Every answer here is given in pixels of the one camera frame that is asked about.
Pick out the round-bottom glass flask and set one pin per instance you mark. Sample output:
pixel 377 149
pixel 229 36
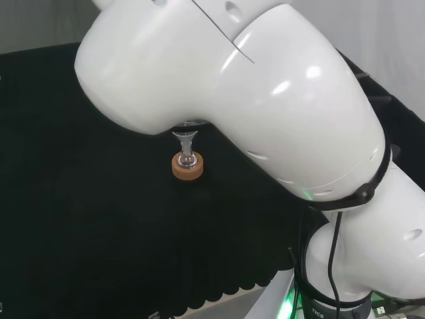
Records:
pixel 186 161

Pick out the clear plastic funnel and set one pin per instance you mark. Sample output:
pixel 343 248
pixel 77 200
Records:
pixel 185 137

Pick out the black bench cloth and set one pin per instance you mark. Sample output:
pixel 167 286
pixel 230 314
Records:
pixel 83 199

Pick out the silver usb plug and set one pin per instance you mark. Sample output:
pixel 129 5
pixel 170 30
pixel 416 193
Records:
pixel 380 310

